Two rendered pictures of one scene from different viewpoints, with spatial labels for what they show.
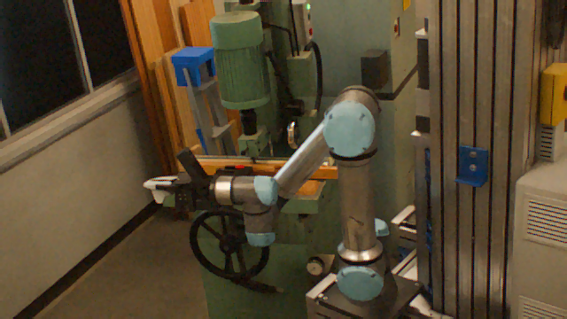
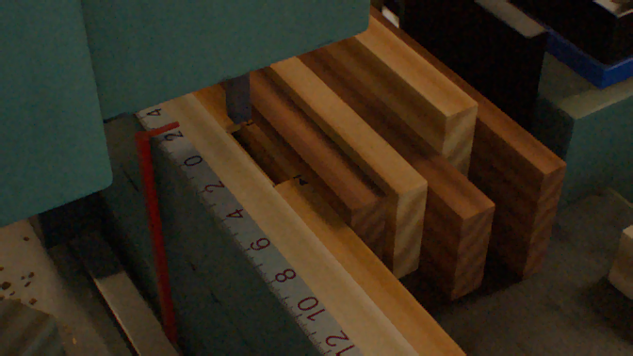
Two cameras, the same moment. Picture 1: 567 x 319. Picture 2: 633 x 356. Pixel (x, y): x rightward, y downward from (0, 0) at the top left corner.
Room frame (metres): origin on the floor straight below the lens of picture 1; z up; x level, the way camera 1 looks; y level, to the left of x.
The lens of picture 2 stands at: (2.54, 0.36, 1.24)
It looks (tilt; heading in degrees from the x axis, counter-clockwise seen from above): 42 degrees down; 219
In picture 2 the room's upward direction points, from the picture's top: straight up
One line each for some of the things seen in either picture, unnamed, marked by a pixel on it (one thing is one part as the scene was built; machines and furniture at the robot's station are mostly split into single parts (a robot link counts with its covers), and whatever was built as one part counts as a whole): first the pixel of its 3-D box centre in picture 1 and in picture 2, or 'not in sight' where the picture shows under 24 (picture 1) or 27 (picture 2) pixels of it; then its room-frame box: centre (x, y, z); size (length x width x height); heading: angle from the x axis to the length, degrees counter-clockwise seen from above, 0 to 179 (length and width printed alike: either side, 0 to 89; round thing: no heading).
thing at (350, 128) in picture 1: (356, 200); not in sight; (1.47, -0.17, 1.19); 0.15 x 0.12 x 0.55; 164
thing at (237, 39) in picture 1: (240, 60); not in sight; (2.29, 0.10, 1.35); 0.18 x 0.18 x 0.31
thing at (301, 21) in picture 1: (300, 21); not in sight; (2.54, -0.13, 1.40); 0.10 x 0.06 x 0.16; 161
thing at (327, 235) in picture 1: (280, 276); not in sight; (2.40, 0.07, 0.36); 0.58 x 0.45 x 0.71; 161
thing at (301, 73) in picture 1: (301, 73); not in sight; (2.44, -0.11, 1.23); 0.09 x 0.08 x 0.15; 161
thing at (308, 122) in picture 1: (306, 127); not in sight; (2.41, -0.11, 1.02); 0.09 x 0.07 x 0.12; 71
